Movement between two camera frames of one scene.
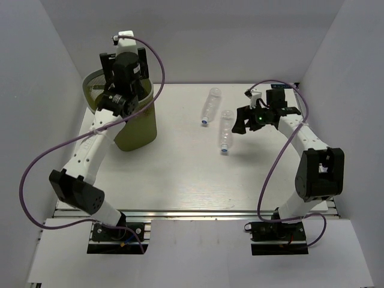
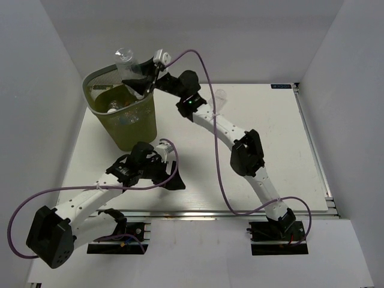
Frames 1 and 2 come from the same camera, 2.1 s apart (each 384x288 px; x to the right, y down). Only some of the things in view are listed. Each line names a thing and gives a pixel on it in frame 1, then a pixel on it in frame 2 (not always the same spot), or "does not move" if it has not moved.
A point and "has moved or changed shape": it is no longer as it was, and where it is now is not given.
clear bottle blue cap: (226, 128) has moved or changed shape
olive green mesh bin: (138, 133) does not move
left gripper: (107, 60) -> (175, 183)
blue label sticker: (280, 86) does not move
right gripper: (244, 113) -> (147, 68)
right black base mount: (267, 238) does not move
